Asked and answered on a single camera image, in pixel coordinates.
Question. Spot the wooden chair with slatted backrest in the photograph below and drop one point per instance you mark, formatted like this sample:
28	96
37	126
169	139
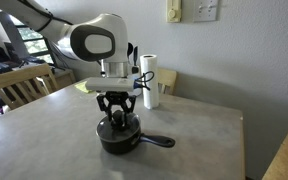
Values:
17	75

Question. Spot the wooden counter edge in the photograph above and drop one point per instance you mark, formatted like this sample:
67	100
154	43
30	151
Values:
285	156

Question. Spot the wooden chair with solid backrest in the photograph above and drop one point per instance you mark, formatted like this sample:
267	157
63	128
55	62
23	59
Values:
167	80

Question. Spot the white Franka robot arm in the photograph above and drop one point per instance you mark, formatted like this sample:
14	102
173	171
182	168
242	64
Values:
97	43

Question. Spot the wooden side table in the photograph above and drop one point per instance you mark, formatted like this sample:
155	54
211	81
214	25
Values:
64	78

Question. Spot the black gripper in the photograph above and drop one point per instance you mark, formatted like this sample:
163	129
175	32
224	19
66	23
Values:
116	95

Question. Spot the glass lid with black knob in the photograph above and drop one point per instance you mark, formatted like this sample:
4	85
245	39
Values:
118	118

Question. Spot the black plastic spatula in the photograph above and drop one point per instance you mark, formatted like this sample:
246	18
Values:
136	55

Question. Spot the white paper towel roll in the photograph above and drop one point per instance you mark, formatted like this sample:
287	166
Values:
149	81

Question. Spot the green microfibre cloth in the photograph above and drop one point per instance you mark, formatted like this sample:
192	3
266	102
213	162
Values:
82	87

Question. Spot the beige wall thermostat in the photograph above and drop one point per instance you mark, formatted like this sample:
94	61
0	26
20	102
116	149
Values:
173	11

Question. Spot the window with dark frame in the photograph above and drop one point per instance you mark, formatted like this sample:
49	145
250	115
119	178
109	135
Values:
34	45

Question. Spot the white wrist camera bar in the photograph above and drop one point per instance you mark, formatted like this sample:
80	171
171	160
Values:
107	84

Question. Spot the white light switch plate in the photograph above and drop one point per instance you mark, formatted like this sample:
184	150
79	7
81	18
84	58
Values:
205	10

